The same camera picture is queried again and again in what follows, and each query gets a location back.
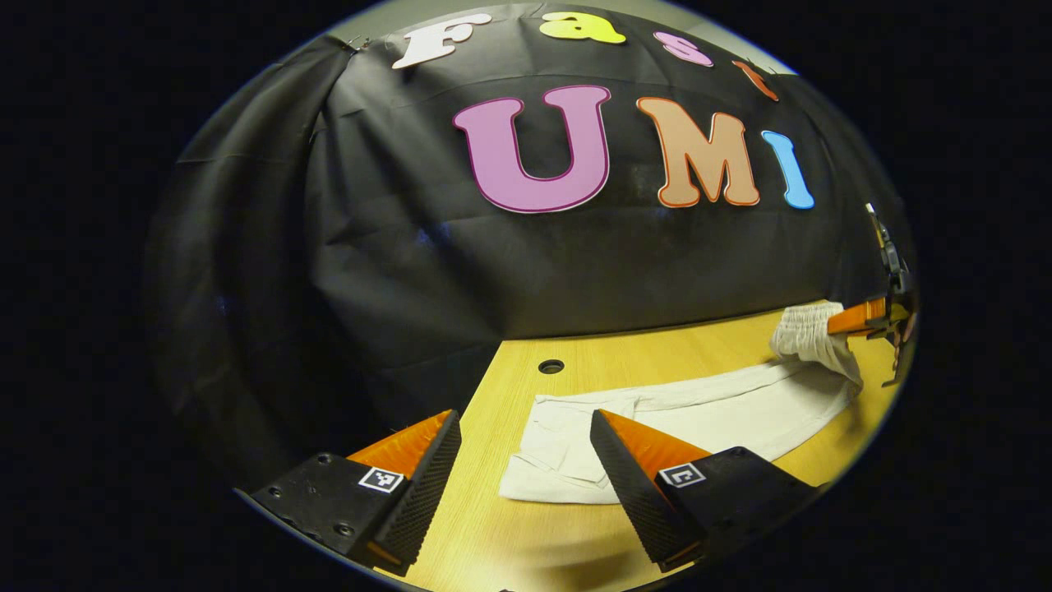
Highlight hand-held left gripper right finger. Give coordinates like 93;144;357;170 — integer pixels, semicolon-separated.
589;408;823;575

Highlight cream white jeans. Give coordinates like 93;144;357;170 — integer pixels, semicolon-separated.
499;301;864;505

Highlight black backdrop cloth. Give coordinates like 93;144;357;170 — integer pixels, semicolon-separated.
144;2;915;494

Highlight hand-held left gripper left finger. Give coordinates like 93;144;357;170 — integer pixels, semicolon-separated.
245;409;463;576

